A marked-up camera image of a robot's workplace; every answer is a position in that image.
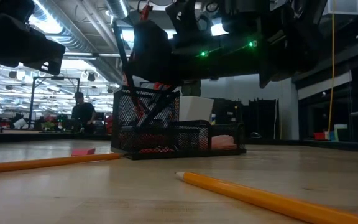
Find yellow hanging cable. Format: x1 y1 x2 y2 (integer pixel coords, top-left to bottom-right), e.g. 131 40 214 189
327 0 336 133

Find white hexagonal planter pot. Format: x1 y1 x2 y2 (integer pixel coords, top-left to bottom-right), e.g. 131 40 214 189
178 95 215 123

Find black equipment rack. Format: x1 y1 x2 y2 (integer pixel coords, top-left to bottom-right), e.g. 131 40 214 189
212 97 281 141

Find white and green container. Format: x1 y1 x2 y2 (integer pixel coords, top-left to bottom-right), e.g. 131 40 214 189
334 124 349 142

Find silver ventilation duct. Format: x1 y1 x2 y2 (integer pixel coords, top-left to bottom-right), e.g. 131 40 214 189
104 0 129 19

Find yellow pencil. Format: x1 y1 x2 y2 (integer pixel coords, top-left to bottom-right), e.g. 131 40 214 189
175 171 358 224
0 152 123 175

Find green cactus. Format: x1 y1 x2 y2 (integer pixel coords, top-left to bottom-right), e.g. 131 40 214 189
181 80 203 97

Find pink eraser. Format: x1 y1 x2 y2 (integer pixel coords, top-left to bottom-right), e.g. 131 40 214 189
70 147 97 157

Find pink sticky note pad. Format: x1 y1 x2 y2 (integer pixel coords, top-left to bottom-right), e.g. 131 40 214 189
211 134 238 151

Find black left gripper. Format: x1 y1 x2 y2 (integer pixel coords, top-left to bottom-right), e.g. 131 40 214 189
0 14 67 76

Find person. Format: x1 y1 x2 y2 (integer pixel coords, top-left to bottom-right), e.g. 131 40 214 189
70 91 97 133

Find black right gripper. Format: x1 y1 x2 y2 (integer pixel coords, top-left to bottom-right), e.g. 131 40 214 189
128 19 205 86

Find red-handled scissors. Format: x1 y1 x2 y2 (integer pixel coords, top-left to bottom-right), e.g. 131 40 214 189
153 82 172 91

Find black mesh desk organizer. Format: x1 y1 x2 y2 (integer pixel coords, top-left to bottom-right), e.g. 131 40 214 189
111 85 247 161

